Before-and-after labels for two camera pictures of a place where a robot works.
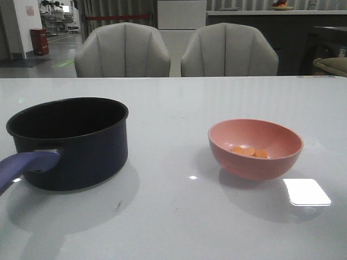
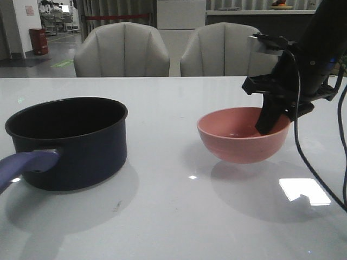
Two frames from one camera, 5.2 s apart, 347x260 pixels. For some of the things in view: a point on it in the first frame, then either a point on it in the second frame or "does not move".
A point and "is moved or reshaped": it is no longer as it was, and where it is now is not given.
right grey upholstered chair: x=227 y=50 does not move
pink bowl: x=254 y=149 is moved or reshaped
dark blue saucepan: x=66 y=144 does not move
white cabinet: x=178 y=22 does not move
